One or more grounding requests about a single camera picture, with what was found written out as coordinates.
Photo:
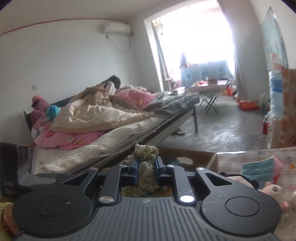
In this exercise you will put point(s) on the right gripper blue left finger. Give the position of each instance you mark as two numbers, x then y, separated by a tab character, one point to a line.
129	173

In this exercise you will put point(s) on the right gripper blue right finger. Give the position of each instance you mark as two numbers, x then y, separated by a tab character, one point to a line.
160	171

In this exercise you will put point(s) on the green floral soft toy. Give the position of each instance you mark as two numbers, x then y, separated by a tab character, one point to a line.
146	180

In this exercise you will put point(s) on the right gloved hand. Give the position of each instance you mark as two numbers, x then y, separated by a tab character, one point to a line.
9	229

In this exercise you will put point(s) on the brown cardboard box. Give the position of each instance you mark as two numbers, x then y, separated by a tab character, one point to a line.
188	159

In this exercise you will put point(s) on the person in pink hat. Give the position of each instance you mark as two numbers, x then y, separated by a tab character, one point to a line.
39	106

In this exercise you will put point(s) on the bed with quilts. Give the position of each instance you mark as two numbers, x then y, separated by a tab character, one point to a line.
91	127

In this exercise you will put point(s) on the black-haired plush doll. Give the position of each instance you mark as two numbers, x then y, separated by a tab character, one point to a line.
241	179

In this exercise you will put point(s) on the person with black hair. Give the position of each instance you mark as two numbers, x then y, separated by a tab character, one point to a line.
111	85

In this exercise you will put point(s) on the folding table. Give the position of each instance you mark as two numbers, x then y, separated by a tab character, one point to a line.
209	93

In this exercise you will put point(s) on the teal folded cloth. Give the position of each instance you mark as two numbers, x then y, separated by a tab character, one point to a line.
261	171

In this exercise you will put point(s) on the red plastic crate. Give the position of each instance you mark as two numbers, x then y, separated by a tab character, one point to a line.
248	105

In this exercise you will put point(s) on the red fire extinguisher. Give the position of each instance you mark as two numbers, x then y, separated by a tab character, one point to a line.
265	126

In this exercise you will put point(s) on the pink plush toy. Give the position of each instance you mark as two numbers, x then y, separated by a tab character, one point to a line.
276	192

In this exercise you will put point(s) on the floral covered cabinet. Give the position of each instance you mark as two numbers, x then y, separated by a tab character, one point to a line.
281	133

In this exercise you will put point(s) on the white air conditioner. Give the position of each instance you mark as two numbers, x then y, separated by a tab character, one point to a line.
116	28

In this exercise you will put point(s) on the large water bottle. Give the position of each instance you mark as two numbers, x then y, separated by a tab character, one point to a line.
276	94

